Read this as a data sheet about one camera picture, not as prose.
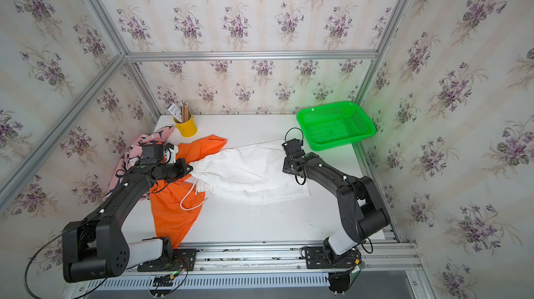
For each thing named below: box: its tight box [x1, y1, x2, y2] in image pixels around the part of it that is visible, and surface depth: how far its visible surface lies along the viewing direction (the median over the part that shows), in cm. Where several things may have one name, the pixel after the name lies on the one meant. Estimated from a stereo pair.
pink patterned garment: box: [102, 125, 176, 201], surface depth 93 cm
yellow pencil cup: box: [173, 115, 198, 138], surface depth 107 cm
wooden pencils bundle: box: [180, 100, 190, 124], surface depth 106 cm
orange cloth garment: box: [150, 134, 228, 249], surface depth 86 cm
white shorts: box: [189, 139, 311, 201], surface depth 94 cm
